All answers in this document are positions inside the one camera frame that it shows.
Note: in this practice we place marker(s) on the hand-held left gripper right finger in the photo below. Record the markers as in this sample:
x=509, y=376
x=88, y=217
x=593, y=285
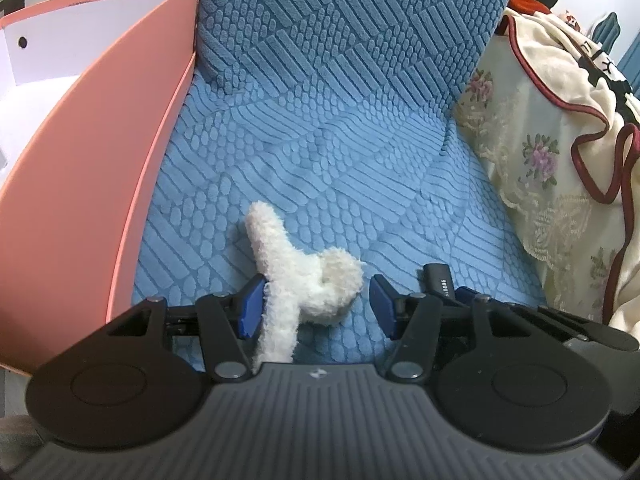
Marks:
x=382, y=307

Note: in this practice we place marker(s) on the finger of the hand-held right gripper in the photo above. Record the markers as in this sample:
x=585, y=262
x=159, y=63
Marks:
x=464, y=294

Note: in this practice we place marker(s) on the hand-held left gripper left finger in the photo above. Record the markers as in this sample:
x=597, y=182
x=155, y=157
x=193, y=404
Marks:
x=250, y=310

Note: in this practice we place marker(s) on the black rectangular stick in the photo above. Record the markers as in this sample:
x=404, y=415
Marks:
x=440, y=282

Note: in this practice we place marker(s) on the white fluffy plush toy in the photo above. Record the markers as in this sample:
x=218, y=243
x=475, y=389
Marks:
x=295, y=280

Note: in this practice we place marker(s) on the pink cardboard box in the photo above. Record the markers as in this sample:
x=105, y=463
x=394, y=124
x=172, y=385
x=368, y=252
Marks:
x=85, y=185

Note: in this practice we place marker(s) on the floral lace bed sheet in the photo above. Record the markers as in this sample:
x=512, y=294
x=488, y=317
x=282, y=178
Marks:
x=540, y=170

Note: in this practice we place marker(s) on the blue textured cushion mat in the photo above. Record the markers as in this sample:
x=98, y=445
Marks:
x=325, y=110

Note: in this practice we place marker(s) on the red white black blanket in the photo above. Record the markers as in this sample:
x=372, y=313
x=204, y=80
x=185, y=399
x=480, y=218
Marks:
x=570, y=75

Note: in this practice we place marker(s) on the teal ornament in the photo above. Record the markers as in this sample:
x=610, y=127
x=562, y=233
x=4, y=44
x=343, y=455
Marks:
x=606, y=30

